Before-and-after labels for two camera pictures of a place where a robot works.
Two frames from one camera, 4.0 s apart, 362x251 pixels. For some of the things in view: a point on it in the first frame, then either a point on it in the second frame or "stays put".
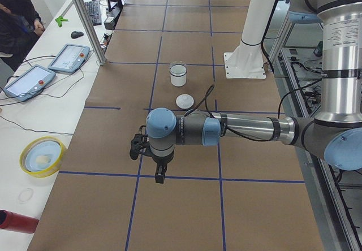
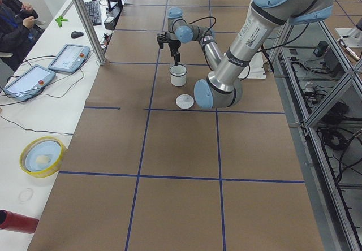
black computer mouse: x=75 y=34 stays put
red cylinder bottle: x=16 y=222 stays put
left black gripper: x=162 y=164 to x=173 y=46
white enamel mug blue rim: x=178 y=73 stays put
